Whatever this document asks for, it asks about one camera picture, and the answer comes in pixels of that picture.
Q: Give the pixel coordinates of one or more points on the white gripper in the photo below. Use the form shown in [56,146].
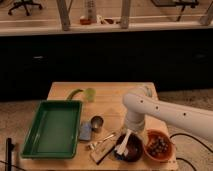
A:
[135,127]

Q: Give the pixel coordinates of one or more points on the white brush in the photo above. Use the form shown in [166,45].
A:
[121,148]

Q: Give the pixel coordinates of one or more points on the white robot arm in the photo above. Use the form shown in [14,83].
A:
[139,103]

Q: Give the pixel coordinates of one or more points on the dark purple bowl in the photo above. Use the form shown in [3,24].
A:
[134,149]

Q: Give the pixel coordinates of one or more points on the orange bowl with nuts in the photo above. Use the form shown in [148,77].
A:
[159,147]

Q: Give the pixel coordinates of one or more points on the red bowl on shelf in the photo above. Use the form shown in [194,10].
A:
[84,21]

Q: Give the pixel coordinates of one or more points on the small metal cup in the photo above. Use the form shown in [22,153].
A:
[97,123]

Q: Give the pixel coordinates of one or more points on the wooden block with black edge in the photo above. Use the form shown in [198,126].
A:
[101,151]

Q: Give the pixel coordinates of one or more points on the metal spoon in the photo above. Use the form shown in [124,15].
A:
[92,145]

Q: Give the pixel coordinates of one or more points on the blue grey sponge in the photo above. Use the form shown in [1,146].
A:
[85,131]

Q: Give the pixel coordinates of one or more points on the green plastic tray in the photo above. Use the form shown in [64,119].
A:
[54,131]

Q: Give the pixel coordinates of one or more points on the black office chair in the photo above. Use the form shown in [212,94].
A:
[24,3]

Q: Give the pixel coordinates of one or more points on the black post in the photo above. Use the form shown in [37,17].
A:
[9,149]

